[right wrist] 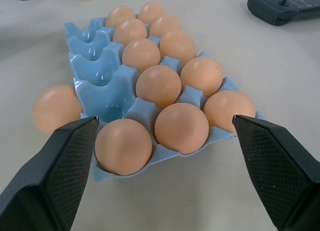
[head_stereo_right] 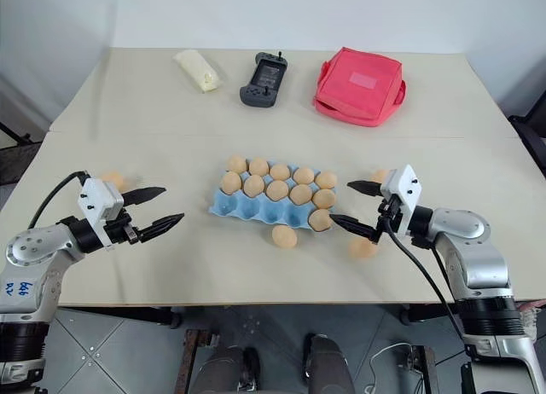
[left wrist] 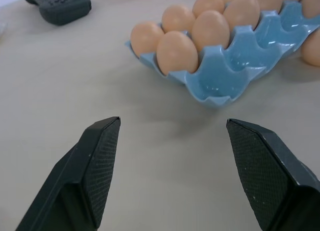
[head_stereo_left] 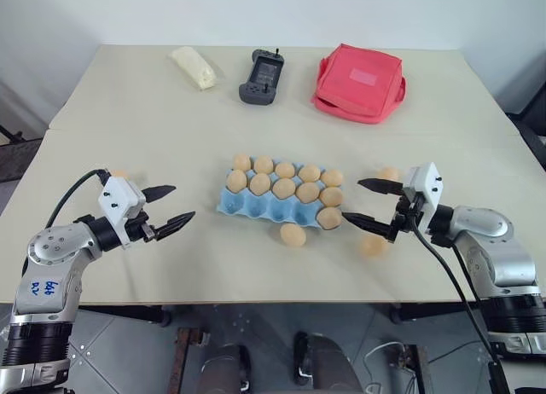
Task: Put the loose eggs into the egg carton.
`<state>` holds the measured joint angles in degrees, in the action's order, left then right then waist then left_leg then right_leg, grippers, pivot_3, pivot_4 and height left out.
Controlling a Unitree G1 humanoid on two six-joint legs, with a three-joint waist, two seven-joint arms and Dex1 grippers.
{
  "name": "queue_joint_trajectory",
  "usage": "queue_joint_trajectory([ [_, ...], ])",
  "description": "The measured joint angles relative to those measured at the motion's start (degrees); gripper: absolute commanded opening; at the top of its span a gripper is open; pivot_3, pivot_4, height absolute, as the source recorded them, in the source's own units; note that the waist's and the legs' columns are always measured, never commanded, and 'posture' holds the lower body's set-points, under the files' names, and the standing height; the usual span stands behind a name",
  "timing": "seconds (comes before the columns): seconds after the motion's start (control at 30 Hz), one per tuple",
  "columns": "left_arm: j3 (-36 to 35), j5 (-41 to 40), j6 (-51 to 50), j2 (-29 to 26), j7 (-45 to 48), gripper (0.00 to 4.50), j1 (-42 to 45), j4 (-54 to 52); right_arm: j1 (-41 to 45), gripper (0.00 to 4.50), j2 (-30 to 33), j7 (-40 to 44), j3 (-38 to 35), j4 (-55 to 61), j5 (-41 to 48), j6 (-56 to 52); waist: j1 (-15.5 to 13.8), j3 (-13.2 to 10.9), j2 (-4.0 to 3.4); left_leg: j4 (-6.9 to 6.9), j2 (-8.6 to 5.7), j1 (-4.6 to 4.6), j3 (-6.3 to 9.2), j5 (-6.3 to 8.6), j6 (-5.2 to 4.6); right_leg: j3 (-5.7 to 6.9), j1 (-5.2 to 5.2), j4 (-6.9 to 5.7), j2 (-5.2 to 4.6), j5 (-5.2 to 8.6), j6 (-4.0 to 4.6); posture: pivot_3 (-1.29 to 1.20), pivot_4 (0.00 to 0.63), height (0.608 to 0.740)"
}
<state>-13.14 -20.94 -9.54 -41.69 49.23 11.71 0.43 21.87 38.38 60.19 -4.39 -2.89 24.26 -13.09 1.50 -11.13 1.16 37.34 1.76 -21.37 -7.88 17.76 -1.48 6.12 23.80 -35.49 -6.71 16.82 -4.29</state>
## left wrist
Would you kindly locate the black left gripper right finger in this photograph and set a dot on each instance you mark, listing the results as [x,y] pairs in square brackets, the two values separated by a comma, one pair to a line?
[270,176]

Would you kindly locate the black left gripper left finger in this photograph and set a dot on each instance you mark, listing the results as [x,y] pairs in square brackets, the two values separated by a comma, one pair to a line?
[75,176]

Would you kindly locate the blue ceramic egg tray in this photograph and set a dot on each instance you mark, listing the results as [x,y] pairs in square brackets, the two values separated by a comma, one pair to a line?
[237,58]

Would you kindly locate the black handheld controller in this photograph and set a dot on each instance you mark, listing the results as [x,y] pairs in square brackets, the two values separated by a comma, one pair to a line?
[58,6]

